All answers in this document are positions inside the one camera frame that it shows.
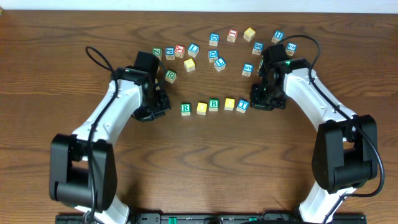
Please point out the blue P block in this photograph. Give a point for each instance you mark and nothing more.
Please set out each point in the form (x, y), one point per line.
(170, 53)

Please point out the blue d block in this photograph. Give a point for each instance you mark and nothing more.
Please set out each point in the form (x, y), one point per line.
(214, 39)
(212, 55)

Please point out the blue D block lower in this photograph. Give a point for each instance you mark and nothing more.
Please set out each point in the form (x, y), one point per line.
(212, 55)

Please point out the red I block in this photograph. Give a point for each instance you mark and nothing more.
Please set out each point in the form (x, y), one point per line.
(232, 35)

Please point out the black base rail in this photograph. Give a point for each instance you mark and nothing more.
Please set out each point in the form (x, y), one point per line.
(268, 217)

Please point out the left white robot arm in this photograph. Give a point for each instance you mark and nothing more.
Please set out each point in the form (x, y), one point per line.
(82, 165)

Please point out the yellow O block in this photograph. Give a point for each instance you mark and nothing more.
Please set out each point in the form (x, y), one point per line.
(229, 104)
(201, 108)

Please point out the blue L block upper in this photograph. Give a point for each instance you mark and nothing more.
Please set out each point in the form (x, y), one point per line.
(193, 50)

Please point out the blue 2 block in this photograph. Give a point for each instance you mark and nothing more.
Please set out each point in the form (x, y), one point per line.
(290, 49)

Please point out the red A block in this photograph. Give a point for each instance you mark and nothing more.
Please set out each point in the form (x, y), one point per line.
(179, 51)

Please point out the green B block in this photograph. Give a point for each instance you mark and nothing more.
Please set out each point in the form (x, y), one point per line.
(214, 105)

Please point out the green R block left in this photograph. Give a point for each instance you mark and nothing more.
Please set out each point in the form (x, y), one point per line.
(170, 76)

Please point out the blue X block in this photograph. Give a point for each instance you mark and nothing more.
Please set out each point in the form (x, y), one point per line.
(257, 48)

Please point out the green Z block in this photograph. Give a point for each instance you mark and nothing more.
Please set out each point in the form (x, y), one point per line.
(157, 52)

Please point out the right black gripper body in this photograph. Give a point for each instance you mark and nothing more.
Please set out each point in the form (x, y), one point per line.
(266, 97)

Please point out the green R block placed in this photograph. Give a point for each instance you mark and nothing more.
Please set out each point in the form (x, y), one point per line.
(185, 109)

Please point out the blue L block lower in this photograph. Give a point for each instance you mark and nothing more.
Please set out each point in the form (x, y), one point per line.
(219, 64)

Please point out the blue 5 block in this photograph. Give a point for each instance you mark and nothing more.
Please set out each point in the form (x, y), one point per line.
(247, 69)

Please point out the blue D block upper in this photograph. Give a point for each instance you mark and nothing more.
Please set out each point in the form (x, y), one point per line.
(214, 39)

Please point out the yellow S block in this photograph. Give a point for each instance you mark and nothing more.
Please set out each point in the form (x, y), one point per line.
(189, 65)

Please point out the blue H block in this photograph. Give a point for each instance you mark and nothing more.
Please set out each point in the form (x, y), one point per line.
(278, 36)

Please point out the blue l block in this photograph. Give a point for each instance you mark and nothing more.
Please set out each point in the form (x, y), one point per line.
(193, 50)
(219, 64)

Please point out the yellow block top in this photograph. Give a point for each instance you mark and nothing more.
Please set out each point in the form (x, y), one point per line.
(249, 34)

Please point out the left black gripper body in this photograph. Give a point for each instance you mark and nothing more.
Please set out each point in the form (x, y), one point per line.
(157, 108)

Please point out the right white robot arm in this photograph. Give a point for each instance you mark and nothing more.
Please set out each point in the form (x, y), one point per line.
(344, 156)

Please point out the blue T block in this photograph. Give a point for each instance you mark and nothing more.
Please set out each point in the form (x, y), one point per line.
(242, 106)

